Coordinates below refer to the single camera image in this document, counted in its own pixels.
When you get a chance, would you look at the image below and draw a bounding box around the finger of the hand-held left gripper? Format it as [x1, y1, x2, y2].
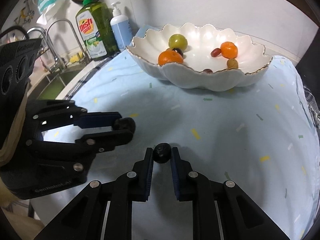
[32, 100, 123, 132]
[26, 129, 133, 160]

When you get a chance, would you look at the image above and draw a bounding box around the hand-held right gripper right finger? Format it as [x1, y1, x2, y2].
[171, 147, 290, 240]

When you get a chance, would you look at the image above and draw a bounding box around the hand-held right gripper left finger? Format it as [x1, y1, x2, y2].
[49, 147, 154, 240]

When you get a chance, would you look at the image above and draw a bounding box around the large orange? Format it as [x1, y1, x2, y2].
[158, 50, 185, 65]

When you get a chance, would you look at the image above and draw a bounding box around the white scalloped ceramic bowl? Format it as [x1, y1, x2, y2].
[126, 22, 273, 92]

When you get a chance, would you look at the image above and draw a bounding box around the person's left forearm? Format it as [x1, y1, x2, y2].
[0, 90, 28, 167]

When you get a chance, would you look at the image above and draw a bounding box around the steel kitchen sink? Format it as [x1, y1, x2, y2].
[37, 65, 88, 100]

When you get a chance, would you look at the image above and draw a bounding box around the light blue speckled cloth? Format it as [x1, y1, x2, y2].
[32, 25, 320, 240]

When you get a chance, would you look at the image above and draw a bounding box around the yellow sponge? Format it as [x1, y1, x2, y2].
[69, 52, 84, 63]

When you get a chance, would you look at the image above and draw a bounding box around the steel lever faucet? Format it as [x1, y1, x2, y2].
[26, 27, 68, 73]

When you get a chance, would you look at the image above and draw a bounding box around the gooseneck steel faucet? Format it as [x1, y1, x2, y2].
[46, 18, 92, 64]

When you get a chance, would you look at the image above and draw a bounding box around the green dish soap bottle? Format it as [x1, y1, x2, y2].
[75, 0, 120, 62]

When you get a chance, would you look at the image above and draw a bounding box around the white blue pump bottle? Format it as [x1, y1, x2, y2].
[110, 2, 133, 50]

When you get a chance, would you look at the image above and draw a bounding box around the green plum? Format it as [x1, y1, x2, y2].
[168, 34, 188, 51]

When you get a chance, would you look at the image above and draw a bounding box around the white teal plastic package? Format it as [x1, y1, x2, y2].
[32, 0, 69, 24]

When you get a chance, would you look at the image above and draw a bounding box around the small orange tangerine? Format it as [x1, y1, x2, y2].
[220, 42, 238, 58]

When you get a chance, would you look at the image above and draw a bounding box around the yellow bicycle wall sticker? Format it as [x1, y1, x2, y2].
[14, 1, 35, 25]

